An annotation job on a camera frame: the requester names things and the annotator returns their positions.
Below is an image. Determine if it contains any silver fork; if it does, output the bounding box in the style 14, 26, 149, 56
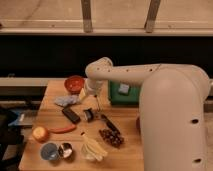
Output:
94, 95, 101, 112

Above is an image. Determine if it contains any red chili pepper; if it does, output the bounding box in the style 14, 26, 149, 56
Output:
49, 125, 76, 134

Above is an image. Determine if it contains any black handled knife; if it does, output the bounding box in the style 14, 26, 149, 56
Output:
95, 112, 121, 134

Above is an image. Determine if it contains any blue cup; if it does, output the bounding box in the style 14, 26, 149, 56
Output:
40, 143, 59, 161

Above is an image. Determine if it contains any small black can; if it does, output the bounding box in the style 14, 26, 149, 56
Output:
84, 108, 94, 122

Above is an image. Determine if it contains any blue sponge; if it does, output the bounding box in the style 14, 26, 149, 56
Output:
118, 83, 130, 95

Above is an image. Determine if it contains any yellow banana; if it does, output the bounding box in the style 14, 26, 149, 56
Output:
81, 132, 108, 157

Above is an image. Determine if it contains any metal cup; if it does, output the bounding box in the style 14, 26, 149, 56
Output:
58, 143, 73, 159

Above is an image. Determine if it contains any purple bowl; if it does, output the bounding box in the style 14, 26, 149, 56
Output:
136, 117, 140, 132

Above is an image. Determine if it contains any red yellow apple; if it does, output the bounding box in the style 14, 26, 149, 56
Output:
32, 126, 49, 142

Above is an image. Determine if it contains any black rectangular block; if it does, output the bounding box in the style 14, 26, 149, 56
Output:
62, 107, 81, 124

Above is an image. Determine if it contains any black chair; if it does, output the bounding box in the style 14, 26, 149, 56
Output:
0, 106, 24, 171

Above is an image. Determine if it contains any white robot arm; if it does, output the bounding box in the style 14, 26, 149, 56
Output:
84, 57, 211, 171

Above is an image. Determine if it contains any green plastic bin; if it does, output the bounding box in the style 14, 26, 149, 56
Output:
108, 81, 140, 105

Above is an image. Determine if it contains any dark grape bunch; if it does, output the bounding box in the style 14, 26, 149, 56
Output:
99, 129, 124, 148

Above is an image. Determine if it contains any red bowl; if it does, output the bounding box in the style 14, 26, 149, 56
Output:
64, 75, 84, 94

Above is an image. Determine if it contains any crumpled blue cloth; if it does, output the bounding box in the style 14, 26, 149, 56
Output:
54, 95, 79, 107

